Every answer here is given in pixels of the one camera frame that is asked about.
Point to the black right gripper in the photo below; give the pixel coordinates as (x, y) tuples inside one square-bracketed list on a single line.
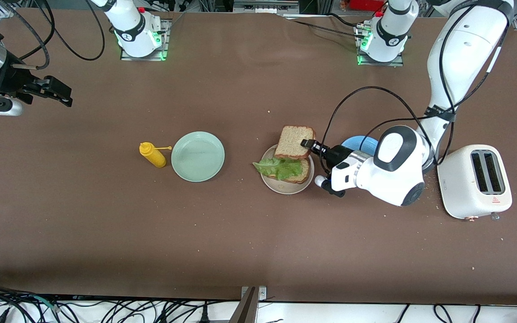
[(10, 80)]

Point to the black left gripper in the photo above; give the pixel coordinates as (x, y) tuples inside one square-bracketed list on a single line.
[(335, 155)]

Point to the brown bread slice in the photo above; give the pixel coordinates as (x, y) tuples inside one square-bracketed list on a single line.
[(303, 172), (292, 141)]

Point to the green lettuce leaf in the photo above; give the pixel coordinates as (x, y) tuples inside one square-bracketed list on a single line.
[(278, 168)]

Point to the yellow mustard squeeze bottle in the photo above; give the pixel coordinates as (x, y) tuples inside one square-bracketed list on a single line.
[(153, 155)]

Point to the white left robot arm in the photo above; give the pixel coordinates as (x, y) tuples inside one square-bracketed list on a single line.
[(393, 170)]

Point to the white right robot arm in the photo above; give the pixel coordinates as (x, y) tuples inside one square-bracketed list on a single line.
[(133, 31)]

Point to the blue plate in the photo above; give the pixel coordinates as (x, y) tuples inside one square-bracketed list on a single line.
[(359, 142)]

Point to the beige plate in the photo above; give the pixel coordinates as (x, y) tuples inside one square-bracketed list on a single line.
[(285, 188)]

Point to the pale green plate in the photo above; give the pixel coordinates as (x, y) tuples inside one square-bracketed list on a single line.
[(198, 157)]

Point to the red box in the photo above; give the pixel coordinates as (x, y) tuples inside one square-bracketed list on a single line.
[(366, 4)]

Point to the white toaster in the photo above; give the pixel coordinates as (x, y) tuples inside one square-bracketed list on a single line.
[(458, 184)]

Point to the dark metal bar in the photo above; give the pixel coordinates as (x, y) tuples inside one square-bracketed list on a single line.
[(245, 312)]

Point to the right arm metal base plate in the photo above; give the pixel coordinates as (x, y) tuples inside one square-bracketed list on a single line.
[(144, 57)]

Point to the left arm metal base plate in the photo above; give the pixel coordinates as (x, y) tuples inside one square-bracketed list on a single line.
[(397, 63)]

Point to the small metal table bracket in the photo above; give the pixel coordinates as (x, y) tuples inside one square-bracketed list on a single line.
[(262, 294)]

